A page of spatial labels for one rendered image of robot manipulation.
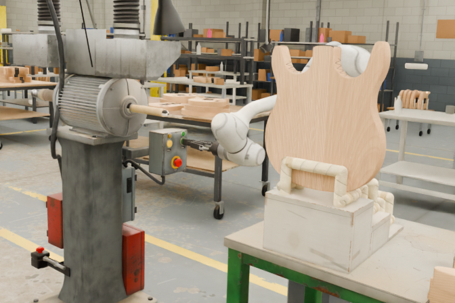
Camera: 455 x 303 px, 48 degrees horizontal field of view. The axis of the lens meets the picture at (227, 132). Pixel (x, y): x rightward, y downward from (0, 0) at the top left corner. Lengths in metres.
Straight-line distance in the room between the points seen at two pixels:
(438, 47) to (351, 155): 11.61
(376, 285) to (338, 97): 0.49
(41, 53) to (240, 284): 1.36
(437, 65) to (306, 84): 11.55
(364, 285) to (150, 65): 1.03
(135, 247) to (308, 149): 1.32
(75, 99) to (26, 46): 0.40
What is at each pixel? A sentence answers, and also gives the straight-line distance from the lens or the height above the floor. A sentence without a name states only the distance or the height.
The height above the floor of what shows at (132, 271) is 0.43.
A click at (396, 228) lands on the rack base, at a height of 0.94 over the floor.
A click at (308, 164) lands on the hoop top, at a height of 1.20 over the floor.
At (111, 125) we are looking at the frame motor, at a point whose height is 1.18.
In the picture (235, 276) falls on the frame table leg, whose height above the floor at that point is 0.81.
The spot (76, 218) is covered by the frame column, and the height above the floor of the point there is 0.73.
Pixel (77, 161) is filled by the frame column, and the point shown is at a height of 0.99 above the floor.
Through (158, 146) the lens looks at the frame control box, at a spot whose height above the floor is 1.06.
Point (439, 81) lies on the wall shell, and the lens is 12.92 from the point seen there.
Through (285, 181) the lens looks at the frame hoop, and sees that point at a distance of 1.46.
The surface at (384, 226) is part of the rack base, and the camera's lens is 1.63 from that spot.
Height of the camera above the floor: 1.51
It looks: 10 degrees down
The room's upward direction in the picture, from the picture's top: 2 degrees clockwise
